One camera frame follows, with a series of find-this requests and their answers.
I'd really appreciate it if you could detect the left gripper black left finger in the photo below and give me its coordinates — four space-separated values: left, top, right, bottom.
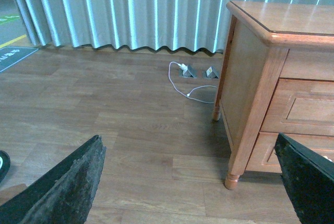
1 135 106 223

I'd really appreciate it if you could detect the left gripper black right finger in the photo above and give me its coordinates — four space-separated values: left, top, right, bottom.
275 133 333 223

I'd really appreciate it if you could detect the wooden top drawer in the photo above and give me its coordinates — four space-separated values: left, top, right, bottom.
261 78 333 136

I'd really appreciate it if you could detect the wooden drawer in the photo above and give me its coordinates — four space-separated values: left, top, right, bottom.
261 78 333 136
246 132 333 173

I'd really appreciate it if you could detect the wooden lower drawer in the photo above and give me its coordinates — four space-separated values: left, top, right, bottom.
246 132 333 173

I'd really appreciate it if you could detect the black round base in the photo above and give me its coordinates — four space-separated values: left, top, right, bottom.
0 150 10 182

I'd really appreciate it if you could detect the wooden nightstand cabinet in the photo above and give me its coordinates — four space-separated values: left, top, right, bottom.
213 1 333 190

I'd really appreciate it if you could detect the floor socket with label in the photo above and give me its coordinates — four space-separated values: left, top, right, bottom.
202 66 219 79

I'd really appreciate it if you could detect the floor socket with white plug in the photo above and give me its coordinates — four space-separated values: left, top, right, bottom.
179 64 197 78

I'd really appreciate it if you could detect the grey pleated curtain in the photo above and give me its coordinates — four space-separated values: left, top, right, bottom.
14 0 333 52

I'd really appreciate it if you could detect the white charging cable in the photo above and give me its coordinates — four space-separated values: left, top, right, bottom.
168 61 218 104

